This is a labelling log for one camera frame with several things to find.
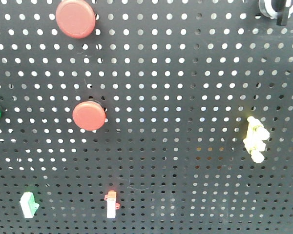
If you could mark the black rotary selector knob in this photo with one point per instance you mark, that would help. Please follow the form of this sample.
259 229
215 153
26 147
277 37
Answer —
280 10

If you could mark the lower red push button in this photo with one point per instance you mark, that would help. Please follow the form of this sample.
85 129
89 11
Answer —
89 115

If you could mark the red push button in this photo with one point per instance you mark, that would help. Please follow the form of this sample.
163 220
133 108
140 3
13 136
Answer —
75 18
89 115

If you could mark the upper red push button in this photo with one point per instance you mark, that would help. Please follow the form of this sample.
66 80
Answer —
75 18

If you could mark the black perforated pegboard panel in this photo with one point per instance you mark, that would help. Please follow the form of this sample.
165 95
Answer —
177 80

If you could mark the red-lit rocker switch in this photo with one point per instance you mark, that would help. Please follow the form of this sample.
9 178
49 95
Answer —
111 204

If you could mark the yellow toggle switch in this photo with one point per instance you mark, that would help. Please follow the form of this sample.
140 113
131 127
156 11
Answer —
254 140

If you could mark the middle green-lit rocker switch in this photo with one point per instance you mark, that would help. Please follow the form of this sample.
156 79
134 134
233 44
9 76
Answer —
28 204

